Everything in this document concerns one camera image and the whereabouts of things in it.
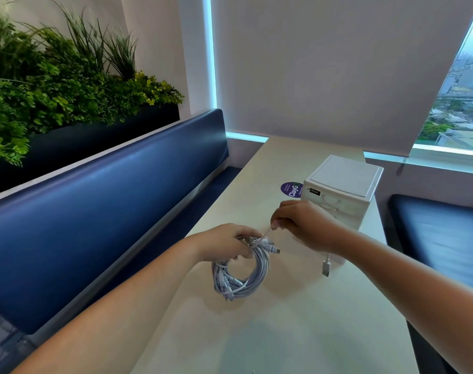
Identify white mini drawer cabinet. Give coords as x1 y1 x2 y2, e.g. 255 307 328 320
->
300 154 385 265

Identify blue padded bench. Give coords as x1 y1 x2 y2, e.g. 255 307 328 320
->
388 193 473 374
0 109 242 374

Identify person's right forearm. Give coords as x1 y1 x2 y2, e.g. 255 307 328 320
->
339 231 473 374

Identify person's left hand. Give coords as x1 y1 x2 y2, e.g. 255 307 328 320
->
189 223 263 264

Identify white roller blind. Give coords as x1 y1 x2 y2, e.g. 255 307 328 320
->
211 0 473 157

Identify glass window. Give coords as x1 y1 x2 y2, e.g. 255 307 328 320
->
414 3 473 153

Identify green leafy plants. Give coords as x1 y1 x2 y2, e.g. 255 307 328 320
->
0 3 185 168

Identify white table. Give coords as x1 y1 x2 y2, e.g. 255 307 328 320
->
131 136 419 374

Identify person's left forearm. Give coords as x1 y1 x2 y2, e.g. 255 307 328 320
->
12 237 204 374

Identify black planter box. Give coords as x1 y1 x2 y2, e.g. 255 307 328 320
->
0 103 180 198

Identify round purple sticker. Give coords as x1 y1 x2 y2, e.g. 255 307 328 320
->
280 181 304 199

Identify person's right hand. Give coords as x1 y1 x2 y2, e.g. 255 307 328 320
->
270 200 353 257

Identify single thin white cable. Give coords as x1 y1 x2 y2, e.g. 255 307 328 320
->
259 225 333 278

